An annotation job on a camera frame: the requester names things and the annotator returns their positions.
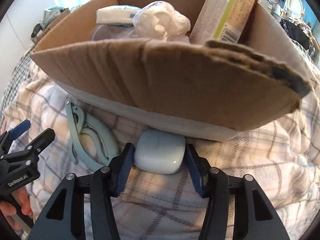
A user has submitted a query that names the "small cardboard box with items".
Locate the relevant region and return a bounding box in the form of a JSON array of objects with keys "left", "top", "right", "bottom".
[{"left": 30, "top": 7, "right": 71, "bottom": 44}]

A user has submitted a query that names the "grey-green plastic clamp tool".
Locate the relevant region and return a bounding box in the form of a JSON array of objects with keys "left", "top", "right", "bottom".
[{"left": 65, "top": 99, "right": 120, "bottom": 171}]

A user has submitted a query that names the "person's left hand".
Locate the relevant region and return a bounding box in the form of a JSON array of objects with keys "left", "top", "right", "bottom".
[{"left": 0, "top": 187, "right": 34, "bottom": 230}]

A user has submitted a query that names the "yellow-green product box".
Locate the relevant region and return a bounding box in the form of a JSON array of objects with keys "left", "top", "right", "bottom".
[{"left": 190, "top": 0, "right": 258, "bottom": 44}]

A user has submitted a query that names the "clear plastic container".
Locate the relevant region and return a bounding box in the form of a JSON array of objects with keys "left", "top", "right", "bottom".
[{"left": 88, "top": 24, "right": 137, "bottom": 41}]

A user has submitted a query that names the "plaid beige blanket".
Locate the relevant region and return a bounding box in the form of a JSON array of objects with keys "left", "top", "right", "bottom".
[{"left": 1, "top": 58, "right": 319, "bottom": 239}]

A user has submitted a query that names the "oval white vanity mirror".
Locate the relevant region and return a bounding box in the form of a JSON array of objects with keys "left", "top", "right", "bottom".
[{"left": 286, "top": 0, "right": 304, "bottom": 19}]

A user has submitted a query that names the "large open cardboard box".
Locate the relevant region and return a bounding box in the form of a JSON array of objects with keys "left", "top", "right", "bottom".
[{"left": 31, "top": 0, "right": 312, "bottom": 141}]

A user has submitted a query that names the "green checked bed sheet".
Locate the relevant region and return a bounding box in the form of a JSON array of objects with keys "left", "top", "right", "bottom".
[{"left": 1, "top": 45, "right": 35, "bottom": 122}]

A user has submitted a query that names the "cream lace sock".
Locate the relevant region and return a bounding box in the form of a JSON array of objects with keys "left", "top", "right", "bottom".
[{"left": 133, "top": 1, "right": 191, "bottom": 43}]

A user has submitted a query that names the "white earbuds case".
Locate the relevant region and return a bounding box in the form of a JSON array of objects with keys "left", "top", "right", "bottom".
[{"left": 133, "top": 128, "right": 185, "bottom": 174}]

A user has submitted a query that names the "black jacket on chair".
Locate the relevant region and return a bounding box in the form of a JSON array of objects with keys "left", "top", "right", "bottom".
[{"left": 280, "top": 19, "right": 310, "bottom": 50}]

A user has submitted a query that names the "blue white tissue pack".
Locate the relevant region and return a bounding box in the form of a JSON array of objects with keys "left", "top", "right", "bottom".
[{"left": 96, "top": 5, "right": 141, "bottom": 25}]

